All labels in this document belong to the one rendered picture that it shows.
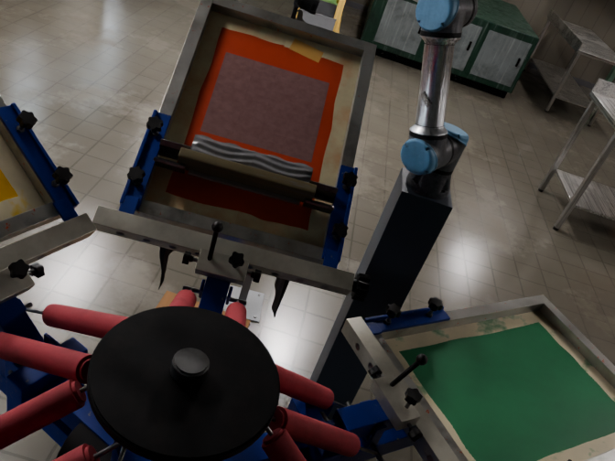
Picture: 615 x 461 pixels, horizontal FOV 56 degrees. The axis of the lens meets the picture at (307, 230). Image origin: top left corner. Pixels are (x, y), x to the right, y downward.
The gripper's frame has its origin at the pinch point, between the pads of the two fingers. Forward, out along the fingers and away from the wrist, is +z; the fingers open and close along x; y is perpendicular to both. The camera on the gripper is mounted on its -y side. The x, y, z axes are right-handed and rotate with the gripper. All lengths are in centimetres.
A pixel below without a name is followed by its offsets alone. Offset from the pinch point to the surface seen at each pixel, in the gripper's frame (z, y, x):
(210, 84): -0.5, -18.6, -44.3
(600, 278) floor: 182, 268, 87
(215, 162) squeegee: -3, -9, -77
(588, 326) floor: 164, 235, 28
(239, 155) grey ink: 4, -4, -65
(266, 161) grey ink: 4, 4, -65
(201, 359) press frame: -29, 1, -145
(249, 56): -4.3, -9.8, -30.4
